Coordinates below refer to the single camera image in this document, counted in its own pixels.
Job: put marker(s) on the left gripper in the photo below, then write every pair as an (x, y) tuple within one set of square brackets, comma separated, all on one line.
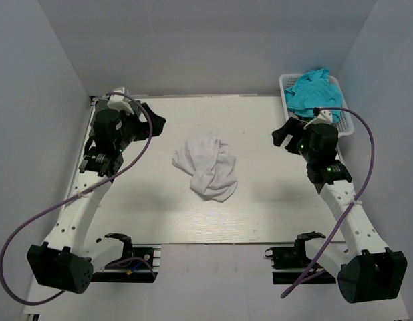
[(143, 127)]

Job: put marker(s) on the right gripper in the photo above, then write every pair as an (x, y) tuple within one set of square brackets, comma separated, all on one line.
[(293, 128)]

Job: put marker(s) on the white t-shirt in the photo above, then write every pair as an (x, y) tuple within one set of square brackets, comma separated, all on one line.
[(211, 165)]

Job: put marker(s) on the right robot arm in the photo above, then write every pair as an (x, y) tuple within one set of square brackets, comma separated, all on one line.
[(365, 268)]

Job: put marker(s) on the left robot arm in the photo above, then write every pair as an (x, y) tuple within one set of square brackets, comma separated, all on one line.
[(63, 261)]

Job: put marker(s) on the turquoise t-shirt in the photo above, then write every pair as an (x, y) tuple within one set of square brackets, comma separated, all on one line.
[(312, 90)]

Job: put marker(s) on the white plastic basket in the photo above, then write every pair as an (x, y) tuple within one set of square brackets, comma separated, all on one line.
[(345, 124)]

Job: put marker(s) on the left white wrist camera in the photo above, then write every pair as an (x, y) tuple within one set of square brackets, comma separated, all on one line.
[(120, 103)]

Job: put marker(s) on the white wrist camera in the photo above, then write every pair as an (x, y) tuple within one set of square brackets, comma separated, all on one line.
[(120, 103), (322, 116)]

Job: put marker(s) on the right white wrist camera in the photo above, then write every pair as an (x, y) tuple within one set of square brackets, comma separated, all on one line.
[(322, 116)]

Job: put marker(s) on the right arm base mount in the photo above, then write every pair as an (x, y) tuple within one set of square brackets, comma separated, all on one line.
[(289, 261)]

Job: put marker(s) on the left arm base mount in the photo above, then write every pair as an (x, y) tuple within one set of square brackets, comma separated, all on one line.
[(137, 264)]

